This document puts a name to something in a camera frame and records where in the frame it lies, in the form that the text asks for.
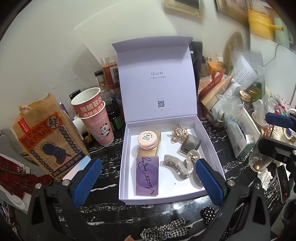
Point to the smoky grey square case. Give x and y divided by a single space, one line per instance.
189 143

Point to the pink round case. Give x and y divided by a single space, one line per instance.
148 139

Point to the tall red spice jar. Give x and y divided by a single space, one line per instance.
111 71

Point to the small spice jar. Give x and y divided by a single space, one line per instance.
101 80

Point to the white gift box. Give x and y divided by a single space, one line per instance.
157 81

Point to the mint green container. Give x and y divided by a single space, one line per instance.
281 30

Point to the pink panda paper cup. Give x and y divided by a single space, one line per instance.
99 129

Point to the red plaid cloth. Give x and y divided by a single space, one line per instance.
13 178

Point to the gold picture frame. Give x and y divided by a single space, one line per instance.
185 7

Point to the clear hair claw with pig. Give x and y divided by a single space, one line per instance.
178 134

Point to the red printed paper cup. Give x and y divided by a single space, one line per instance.
87 104

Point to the beige hair claw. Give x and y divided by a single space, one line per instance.
173 162

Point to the white medicine box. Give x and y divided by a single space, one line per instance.
240 134

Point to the dark jar green label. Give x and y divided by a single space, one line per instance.
114 115

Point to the wavy clear hair clip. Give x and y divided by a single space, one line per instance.
190 160

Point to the brown paper bag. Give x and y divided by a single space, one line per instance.
46 139

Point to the orange box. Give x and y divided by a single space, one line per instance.
216 67

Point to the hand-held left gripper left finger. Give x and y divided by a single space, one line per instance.
87 183

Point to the crumpled white tissue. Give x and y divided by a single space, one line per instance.
263 177

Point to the clear plastic bag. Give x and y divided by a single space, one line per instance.
229 106

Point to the purple bottle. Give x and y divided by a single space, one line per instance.
63 110

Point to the beige cardboard box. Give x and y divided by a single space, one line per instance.
217 97

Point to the gold lid jar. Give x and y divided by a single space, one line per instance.
245 95

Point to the red snack packet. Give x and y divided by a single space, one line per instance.
208 89

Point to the smartphone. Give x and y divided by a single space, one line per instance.
282 183

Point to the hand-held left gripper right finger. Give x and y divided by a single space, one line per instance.
210 183

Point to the black polka dot scrunchie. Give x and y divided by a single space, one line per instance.
209 213

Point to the black white gingham scrunchie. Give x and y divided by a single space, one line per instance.
166 231

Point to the purple makeup palette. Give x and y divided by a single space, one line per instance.
148 180

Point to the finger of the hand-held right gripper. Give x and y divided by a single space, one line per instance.
277 118
275 146

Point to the round woven mat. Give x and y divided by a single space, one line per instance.
233 44

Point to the yellow pot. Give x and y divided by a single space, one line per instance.
259 20

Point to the printed paper leaflet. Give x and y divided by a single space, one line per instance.
245 69

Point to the glass jar black lid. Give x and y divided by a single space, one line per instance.
203 68

